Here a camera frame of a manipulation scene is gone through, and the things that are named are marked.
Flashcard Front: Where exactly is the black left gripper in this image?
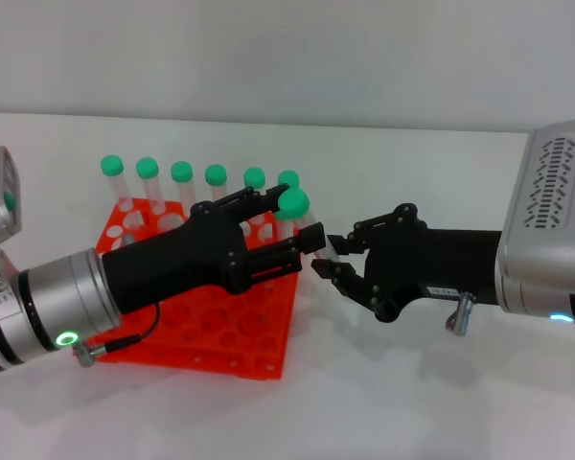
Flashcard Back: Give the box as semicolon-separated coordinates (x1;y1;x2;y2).
99;183;328;316

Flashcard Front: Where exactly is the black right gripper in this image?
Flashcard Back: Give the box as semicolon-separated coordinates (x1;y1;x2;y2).
311;202;503;324

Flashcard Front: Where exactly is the orange-red test tube rack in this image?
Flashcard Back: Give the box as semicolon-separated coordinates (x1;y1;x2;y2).
84;198;302;382

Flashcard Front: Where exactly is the black cable with silver plug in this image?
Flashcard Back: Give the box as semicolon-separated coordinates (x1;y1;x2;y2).
71;302;162;369
444;291;476;334

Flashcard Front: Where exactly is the silver vented right wrist camera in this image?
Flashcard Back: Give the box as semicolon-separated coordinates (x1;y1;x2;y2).
497;117;575;288

